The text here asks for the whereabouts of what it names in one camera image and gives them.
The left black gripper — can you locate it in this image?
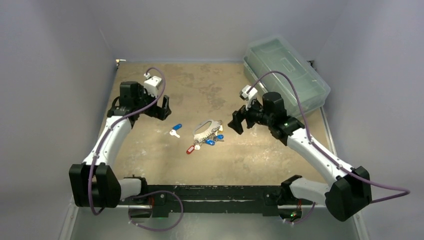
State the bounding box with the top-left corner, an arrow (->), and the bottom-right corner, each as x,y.
134,85 -> 171,121

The metal keyring holder with keys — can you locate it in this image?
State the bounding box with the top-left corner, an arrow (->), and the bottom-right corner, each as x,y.
192,119 -> 224,152

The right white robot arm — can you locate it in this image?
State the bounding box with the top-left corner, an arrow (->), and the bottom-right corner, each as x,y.
228,91 -> 372,222

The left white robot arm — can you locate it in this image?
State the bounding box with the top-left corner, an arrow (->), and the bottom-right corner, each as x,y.
69,76 -> 172,209

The blue key tag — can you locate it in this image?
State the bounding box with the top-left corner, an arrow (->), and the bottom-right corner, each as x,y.
172,123 -> 183,131

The red key tag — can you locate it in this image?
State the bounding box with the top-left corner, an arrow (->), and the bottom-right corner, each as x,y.
186,145 -> 195,155

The clear plastic storage box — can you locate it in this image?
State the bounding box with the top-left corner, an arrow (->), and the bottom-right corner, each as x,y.
243,35 -> 331,118

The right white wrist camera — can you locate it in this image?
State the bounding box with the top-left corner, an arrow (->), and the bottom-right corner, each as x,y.
239,85 -> 258,111

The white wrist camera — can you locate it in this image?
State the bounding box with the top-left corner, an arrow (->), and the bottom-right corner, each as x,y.
239,85 -> 258,111
143,73 -> 163,98

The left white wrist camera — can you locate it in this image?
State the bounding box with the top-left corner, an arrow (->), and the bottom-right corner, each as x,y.
143,73 -> 163,98

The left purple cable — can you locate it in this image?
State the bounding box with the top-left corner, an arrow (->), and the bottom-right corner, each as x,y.
87,67 -> 185,233

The purple cable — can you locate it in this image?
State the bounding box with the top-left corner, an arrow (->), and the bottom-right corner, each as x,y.
87,67 -> 185,233
248,70 -> 411,226

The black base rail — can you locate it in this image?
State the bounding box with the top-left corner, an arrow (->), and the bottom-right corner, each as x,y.
117,184 -> 314,220

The aluminium frame rail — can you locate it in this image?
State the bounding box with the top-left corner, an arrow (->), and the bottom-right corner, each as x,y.
59,201 -> 370,240

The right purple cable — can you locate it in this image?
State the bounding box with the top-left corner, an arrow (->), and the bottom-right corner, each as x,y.
248,70 -> 411,226

